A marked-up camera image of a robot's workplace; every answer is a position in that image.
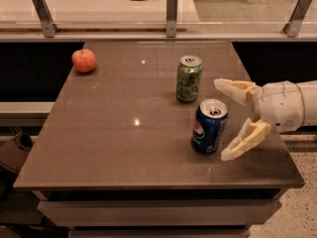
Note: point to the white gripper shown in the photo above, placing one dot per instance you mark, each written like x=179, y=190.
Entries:
x=278, y=105

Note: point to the blue pepsi can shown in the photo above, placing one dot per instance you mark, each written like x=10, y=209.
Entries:
x=210, y=120

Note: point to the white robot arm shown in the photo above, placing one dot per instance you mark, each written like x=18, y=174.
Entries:
x=308, y=91

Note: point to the green soda can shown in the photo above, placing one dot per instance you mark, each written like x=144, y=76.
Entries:
x=188, y=78

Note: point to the red apple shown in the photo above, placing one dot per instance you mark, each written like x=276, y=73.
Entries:
x=84, y=60

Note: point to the grey cabinet drawer front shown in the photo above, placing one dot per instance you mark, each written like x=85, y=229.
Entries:
x=136, y=213

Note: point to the dark object at left floor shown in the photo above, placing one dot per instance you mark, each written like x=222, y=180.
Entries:
x=14, y=152

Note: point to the right metal rail bracket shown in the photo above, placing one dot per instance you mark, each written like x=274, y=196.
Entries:
x=293, y=26

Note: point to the left metal rail bracket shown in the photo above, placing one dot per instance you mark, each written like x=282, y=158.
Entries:
x=48, y=27

